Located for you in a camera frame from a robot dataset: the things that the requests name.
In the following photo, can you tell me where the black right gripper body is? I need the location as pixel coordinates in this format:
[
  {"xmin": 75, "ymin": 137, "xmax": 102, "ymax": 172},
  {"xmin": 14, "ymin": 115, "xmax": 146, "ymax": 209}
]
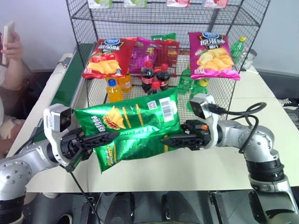
[{"xmin": 180, "ymin": 119, "xmax": 212, "ymax": 151}]

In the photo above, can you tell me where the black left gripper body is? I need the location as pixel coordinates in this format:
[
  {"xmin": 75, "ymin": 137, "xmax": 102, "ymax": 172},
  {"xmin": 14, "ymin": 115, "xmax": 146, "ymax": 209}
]
[{"xmin": 60, "ymin": 128, "xmax": 93, "ymax": 164}]

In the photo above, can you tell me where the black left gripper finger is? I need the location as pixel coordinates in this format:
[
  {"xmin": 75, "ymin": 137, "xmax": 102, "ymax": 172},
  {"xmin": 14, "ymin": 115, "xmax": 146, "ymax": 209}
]
[
  {"xmin": 78, "ymin": 132, "xmax": 119, "ymax": 150},
  {"xmin": 65, "ymin": 150, "xmax": 93, "ymax": 173}
]

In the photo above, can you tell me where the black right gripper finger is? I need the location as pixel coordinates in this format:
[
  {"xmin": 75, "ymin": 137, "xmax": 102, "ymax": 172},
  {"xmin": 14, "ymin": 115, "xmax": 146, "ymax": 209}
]
[{"xmin": 160, "ymin": 135, "xmax": 200, "ymax": 149}]

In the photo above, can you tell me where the green chip bag with barcode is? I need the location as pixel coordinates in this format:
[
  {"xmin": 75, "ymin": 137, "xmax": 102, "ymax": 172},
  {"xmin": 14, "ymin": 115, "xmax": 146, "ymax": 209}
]
[{"xmin": 74, "ymin": 88, "xmax": 182, "ymax": 137}]

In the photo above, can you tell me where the light smartphone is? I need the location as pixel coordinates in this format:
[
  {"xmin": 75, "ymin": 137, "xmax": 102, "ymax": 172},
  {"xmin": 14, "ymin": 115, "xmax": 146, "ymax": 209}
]
[{"xmin": 1, "ymin": 21, "xmax": 16, "ymax": 66}]

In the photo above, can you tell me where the green conveyor belt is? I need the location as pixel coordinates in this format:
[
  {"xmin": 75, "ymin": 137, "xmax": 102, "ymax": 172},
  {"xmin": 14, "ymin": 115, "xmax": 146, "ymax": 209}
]
[{"xmin": 47, "ymin": 42, "xmax": 99, "ymax": 112}]

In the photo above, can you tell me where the bystander hand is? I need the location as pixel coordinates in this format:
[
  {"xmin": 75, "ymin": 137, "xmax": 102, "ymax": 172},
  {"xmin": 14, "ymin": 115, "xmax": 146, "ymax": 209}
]
[{"xmin": 0, "ymin": 29, "xmax": 24, "ymax": 62}]

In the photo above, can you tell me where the green chip bag yellow lettering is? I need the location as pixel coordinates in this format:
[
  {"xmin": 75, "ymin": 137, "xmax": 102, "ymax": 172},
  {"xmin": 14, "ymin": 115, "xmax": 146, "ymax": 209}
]
[{"xmin": 93, "ymin": 133, "xmax": 170, "ymax": 174}]

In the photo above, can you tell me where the orange soda bottle blue cap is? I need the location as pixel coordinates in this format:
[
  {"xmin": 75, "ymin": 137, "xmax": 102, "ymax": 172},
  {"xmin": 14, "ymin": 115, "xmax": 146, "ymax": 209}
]
[{"xmin": 106, "ymin": 78, "xmax": 124, "ymax": 104}]

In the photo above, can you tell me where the green soda bottle yellow cap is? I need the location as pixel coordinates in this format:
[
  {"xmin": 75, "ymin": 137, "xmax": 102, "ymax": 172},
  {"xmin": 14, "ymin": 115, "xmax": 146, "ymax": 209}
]
[
  {"xmin": 230, "ymin": 36, "xmax": 248, "ymax": 66},
  {"xmin": 186, "ymin": 78, "xmax": 210, "ymax": 111}
]

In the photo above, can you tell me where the cola bottle red cap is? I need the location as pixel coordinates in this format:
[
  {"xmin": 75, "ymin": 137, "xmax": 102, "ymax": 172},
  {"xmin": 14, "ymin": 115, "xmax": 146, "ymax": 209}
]
[
  {"xmin": 141, "ymin": 61, "xmax": 155, "ymax": 93},
  {"xmin": 147, "ymin": 81, "xmax": 161, "ymax": 96},
  {"xmin": 156, "ymin": 63, "xmax": 170, "ymax": 91}
]

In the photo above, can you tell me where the dark rounded shape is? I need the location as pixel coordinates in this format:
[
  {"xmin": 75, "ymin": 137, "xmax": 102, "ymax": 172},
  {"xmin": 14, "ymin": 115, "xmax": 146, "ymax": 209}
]
[
  {"xmin": 109, "ymin": 192, "xmax": 139, "ymax": 224},
  {"xmin": 160, "ymin": 191, "xmax": 189, "ymax": 224}
]

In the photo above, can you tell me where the bystander body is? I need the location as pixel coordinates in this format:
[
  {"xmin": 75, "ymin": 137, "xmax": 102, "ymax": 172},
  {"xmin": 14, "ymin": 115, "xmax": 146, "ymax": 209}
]
[{"xmin": 0, "ymin": 63, "xmax": 45, "ymax": 142}]

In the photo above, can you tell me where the magenta potato chip bag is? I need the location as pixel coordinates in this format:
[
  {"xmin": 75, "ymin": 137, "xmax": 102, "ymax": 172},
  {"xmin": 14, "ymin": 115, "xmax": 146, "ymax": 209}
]
[{"xmin": 188, "ymin": 31, "xmax": 241, "ymax": 81}]

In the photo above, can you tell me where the red potato chip bag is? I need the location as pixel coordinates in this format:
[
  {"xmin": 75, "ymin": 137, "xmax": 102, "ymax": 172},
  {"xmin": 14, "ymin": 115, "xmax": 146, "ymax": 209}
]
[{"xmin": 82, "ymin": 37, "xmax": 137, "ymax": 80}]

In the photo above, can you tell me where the dark red snack bag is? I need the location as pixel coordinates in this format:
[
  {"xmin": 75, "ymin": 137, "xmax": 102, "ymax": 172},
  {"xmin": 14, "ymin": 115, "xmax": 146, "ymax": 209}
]
[{"xmin": 153, "ymin": 39, "xmax": 181, "ymax": 77}]

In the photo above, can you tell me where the grey white device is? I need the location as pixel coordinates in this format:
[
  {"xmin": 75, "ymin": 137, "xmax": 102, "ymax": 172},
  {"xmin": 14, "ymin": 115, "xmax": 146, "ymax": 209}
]
[{"xmin": 240, "ymin": 49, "xmax": 260, "ymax": 76}]

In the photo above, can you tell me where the purple snack bag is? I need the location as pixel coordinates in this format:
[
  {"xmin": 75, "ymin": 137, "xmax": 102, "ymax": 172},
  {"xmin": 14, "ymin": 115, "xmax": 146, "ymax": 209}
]
[{"xmin": 128, "ymin": 37, "xmax": 160, "ymax": 76}]

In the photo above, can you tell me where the small green snack bag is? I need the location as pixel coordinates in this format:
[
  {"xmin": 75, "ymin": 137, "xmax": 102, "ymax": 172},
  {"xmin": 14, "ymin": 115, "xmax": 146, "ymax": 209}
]
[{"xmin": 151, "ymin": 33, "xmax": 177, "ymax": 43}]

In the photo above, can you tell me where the pink red snack bag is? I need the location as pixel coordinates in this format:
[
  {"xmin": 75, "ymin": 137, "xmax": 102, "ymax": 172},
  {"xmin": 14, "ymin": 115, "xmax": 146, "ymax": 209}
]
[{"xmin": 166, "ymin": 0, "xmax": 191, "ymax": 8}]

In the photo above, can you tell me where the white green snack bag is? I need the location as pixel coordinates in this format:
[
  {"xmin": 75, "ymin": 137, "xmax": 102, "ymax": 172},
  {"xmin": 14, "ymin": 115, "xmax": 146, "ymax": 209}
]
[{"xmin": 123, "ymin": 0, "xmax": 149, "ymax": 8}]

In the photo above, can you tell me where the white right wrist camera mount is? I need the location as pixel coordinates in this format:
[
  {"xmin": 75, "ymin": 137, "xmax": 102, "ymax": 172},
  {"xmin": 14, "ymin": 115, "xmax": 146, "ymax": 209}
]
[{"xmin": 189, "ymin": 93, "xmax": 220, "ymax": 148}]

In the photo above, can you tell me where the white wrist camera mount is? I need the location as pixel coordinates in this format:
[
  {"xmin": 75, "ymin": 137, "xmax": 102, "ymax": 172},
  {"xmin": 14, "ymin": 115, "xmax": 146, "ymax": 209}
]
[
  {"xmin": 189, "ymin": 93, "xmax": 220, "ymax": 148},
  {"xmin": 43, "ymin": 104, "xmax": 73, "ymax": 168}
]

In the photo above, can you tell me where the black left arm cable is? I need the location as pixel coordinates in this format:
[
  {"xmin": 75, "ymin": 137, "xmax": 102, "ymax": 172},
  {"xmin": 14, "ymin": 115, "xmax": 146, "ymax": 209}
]
[{"xmin": 69, "ymin": 171, "xmax": 101, "ymax": 224}]

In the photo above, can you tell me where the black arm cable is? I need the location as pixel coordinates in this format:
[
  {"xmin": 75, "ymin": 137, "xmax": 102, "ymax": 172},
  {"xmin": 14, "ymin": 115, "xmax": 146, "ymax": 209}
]
[
  {"xmin": 207, "ymin": 102, "xmax": 267, "ymax": 154},
  {"xmin": 69, "ymin": 171, "xmax": 101, "ymax": 224}
]

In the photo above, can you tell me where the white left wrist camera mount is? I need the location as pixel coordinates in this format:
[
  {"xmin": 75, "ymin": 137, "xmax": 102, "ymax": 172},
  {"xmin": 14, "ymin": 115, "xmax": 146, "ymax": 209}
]
[{"xmin": 43, "ymin": 104, "xmax": 73, "ymax": 168}]

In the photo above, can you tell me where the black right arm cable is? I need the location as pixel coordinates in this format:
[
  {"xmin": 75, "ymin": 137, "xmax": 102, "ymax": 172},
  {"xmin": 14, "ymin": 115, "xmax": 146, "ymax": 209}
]
[{"xmin": 207, "ymin": 102, "xmax": 267, "ymax": 154}]

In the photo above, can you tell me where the black wire mesh rack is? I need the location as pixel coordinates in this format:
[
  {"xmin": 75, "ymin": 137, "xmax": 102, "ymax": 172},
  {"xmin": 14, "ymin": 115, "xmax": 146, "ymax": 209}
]
[{"xmin": 65, "ymin": 0, "xmax": 271, "ymax": 123}]

